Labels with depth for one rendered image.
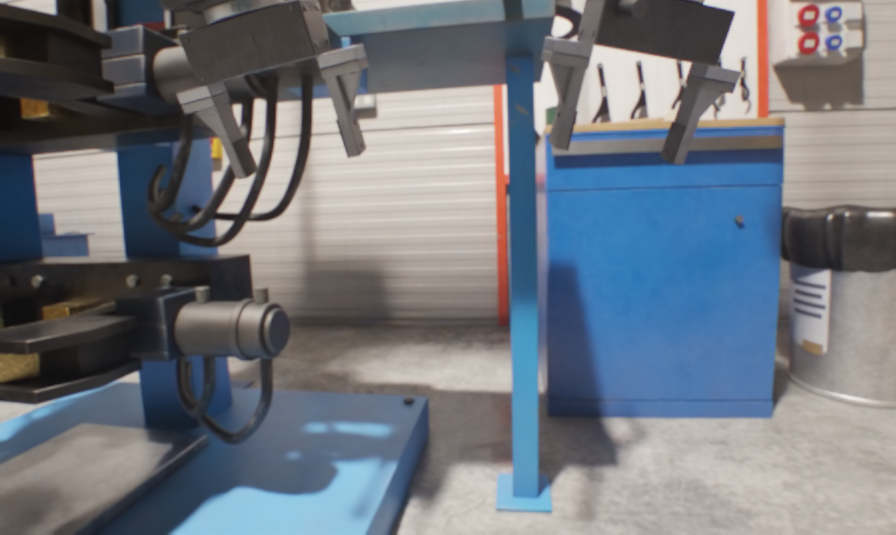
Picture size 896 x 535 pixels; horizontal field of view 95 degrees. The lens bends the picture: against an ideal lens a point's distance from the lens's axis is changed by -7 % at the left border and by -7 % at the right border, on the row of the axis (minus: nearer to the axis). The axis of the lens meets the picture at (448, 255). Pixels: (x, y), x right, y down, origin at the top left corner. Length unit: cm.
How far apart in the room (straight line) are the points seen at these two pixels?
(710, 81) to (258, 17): 44
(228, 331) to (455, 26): 67
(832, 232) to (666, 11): 147
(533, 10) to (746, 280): 109
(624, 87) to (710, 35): 223
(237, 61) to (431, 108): 228
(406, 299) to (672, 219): 172
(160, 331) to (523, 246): 72
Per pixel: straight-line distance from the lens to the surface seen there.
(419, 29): 88
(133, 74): 96
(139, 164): 141
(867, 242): 187
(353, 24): 92
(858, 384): 201
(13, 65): 87
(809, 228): 190
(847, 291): 192
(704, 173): 155
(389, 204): 272
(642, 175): 149
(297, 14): 46
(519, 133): 99
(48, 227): 363
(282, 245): 300
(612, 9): 46
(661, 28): 48
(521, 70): 102
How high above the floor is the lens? 69
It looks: 6 degrees down
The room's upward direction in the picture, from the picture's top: 2 degrees counter-clockwise
